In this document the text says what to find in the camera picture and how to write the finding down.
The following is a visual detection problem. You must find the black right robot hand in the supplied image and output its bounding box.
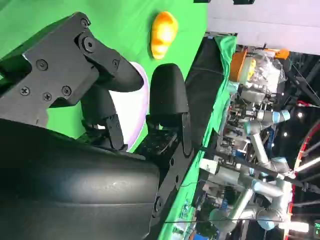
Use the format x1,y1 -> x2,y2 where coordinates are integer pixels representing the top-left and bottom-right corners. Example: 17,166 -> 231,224
0,11 -> 195,240

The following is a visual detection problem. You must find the orange striped toy bread roll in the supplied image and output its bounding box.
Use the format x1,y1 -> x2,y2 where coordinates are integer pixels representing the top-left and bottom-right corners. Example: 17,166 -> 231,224
149,11 -> 180,60

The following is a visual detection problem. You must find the lilac plate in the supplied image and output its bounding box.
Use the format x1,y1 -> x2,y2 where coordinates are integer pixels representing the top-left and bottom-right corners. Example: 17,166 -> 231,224
103,61 -> 150,153

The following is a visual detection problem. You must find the small white box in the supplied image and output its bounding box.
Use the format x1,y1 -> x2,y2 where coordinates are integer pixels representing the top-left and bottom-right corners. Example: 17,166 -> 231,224
199,158 -> 219,175

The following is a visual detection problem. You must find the black backdrop curtain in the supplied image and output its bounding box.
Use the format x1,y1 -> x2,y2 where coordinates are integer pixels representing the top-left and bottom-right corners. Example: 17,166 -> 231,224
184,31 -> 238,153

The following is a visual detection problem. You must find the green table cloth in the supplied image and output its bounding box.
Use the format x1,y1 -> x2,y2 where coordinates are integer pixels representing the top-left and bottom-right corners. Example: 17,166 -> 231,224
0,0 -> 237,240

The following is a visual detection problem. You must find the orange basket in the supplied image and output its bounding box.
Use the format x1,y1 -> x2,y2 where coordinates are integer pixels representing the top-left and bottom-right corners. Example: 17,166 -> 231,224
229,51 -> 257,83

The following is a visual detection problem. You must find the clear plastic bag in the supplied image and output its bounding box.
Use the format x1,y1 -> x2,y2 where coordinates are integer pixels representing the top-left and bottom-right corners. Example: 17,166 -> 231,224
249,52 -> 286,89

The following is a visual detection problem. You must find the red and white ring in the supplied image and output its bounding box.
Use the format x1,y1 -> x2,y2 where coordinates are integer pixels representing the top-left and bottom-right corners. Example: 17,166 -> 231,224
287,128 -> 320,226

